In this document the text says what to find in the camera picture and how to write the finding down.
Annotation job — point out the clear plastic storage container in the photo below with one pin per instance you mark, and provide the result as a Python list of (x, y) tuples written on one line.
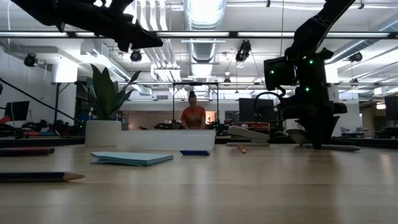
[(164, 140)]

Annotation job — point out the white stapler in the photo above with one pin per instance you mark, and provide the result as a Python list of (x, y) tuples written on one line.
[(248, 134)]

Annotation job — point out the black monitor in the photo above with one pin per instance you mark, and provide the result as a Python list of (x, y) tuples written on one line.
[(391, 107), (18, 110), (247, 110)]

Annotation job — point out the blue sticky note pad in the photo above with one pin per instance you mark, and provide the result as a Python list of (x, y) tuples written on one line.
[(130, 158)]

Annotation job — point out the green plant in white pot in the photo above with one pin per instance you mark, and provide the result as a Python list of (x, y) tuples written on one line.
[(104, 130)]

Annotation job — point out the purple marker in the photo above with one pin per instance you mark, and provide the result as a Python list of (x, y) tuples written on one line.
[(342, 148)]

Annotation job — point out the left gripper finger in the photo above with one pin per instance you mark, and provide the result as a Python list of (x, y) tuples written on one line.
[(143, 39), (124, 46)]

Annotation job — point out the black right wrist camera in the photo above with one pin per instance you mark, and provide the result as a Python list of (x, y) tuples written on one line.
[(278, 74)]

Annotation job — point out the blue eraser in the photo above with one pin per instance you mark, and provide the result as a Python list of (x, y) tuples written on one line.
[(195, 153)]

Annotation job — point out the black hanging camera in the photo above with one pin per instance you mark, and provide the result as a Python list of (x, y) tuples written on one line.
[(30, 60), (136, 56), (243, 51), (355, 57)]

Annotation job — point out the black overhead frame beam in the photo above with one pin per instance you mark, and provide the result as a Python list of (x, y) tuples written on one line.
[(233, 34)]

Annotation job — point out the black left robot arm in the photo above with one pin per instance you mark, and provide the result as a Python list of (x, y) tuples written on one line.
[(37, 11)]

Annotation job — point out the black background robot arm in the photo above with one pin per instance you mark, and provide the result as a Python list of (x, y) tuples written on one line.
[(219, 127), (168, 126)]

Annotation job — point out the black background stand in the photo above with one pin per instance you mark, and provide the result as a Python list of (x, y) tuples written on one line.
[(57, 102)]

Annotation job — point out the person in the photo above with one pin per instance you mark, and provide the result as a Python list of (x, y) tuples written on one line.
[(193, 116)]

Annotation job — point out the short orange pencil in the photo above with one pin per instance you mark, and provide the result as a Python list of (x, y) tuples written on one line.
[(241, 148)]

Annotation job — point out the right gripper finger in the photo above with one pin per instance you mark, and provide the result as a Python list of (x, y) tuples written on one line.
[(306, 127), (323, 130)]

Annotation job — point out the dark red pencil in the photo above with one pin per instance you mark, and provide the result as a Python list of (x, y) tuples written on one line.
[(25, 151)]

